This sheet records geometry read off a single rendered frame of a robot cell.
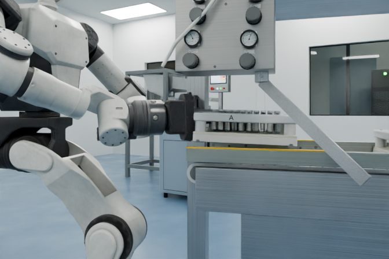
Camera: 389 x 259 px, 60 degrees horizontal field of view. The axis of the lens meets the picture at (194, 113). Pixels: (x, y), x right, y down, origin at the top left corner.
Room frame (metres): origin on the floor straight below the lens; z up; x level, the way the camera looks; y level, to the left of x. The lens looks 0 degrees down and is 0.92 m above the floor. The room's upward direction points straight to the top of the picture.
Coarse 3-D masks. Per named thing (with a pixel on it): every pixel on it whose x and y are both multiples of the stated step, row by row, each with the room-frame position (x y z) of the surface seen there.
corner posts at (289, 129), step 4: (196, 124) 0.82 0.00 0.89; (200, 124) 0.82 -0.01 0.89; (204, 124) 0.82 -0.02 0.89; (280, 124) 0.99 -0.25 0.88; (284, 124) 0.79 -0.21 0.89; (288, 124) 0.78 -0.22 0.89; (292, 124) 0.78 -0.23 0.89; (196, 128) 0.82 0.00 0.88; (200, 128) 0.82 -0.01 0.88; (204, 128) 0.82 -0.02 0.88; (280, 128) 0.99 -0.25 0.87; (284, 128) 0.79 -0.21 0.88; (288, 128) 0.78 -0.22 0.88; (292, 128) 0.78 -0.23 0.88; (284, 132) 0.79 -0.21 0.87; (288, 132) 0.78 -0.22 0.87; (292, 132) 0.78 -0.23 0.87
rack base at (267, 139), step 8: (208, 128) 0.97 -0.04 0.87; (200, 136) 0.82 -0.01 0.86; (208, 136) 0.81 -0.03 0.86; (216, 136) 0.81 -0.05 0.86; (224, 136) 0.80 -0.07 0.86; (232, 136) 0.80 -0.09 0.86; (240, 136) 0.80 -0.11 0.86; (248, 136) 0.79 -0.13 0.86; (256, 136) 0.79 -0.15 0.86; (264, 136) 0.79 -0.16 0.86; (272, 136) 0.78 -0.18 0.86; (280, 136) 0.78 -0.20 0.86; (288, 136) 0.78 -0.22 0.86; (296, 136) 0.77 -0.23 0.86; (256, 144) 0.79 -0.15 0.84; (264, 144) 0.79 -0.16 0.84; (272, 144) 0.78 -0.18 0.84; (280, 144) 0.78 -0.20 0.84; (288, 144) 0.78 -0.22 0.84; (296, 144) 0.77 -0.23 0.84
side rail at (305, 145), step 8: (216, 144) 1.04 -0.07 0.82; (224, 144) 1.04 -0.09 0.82; (232, 144) 1.03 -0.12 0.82; (240, 144) 1.02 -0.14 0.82; (248, 144) 1.02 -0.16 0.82; (304, 144) 0.98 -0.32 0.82; (312, 144) 0.97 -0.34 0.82; (344, 144) 0.95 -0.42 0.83; (352, 144) 0.95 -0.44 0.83; (360, 144) 0.94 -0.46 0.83; (368, 144) 0.94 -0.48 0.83
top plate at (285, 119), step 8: (200, 120) 0.82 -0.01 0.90; (208, 120) 0.81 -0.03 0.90; (216, 120) 0.81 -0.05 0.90; (224, 120) 0.80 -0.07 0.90; (232, 120) 0.80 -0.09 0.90; (240, 120) 0.80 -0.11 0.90; (248, 120) 0.79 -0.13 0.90; (256, 120) 0.79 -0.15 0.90; (264, 120) 0.79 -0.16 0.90; (272, 120) 0.78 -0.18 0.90; (280, 120) 0.78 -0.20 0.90; (288, 120) 0.77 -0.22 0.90
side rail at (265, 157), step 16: (192, 160) 0.78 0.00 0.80; (208, 160) 0.77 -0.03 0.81; (224, 160) 0.76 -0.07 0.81; (240, 160) 0.75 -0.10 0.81; (256, 160) 0.75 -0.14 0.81; (272, 160) 0.74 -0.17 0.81; (288, 160) 0.73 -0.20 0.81; (304, 160) 0.72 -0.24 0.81; (320, 160) 0.71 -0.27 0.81; (368, 160) 0.69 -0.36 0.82; (384, 160) 0.68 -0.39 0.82
